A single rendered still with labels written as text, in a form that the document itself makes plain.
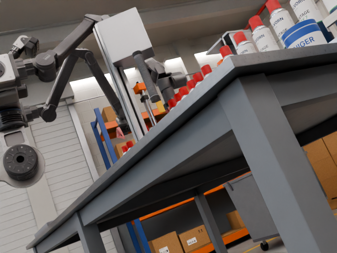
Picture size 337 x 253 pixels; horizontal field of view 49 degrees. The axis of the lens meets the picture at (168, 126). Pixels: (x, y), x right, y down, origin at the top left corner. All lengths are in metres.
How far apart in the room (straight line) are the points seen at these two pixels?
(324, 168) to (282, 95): 4.64
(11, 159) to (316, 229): 1.40
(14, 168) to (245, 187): 2.75
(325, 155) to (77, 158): 3.59
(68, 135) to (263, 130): 5.64
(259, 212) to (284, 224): 3.43
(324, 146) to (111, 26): 3.99
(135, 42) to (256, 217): 2.90
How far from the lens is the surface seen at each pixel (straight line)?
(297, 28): 0.77
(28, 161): 1.74
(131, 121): 1.45
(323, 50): 0.70
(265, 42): 1.08
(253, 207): 4.04
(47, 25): 5.54
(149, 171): 0.87
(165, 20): 5.91
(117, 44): 1.51
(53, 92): 2.10
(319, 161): 5.27
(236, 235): 5.57
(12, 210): 5.88
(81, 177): 5.94
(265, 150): 0.56
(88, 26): 1.84
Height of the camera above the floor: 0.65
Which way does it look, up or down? 13 degrees up
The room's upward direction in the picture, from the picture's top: 22 degrees counter-clockwise
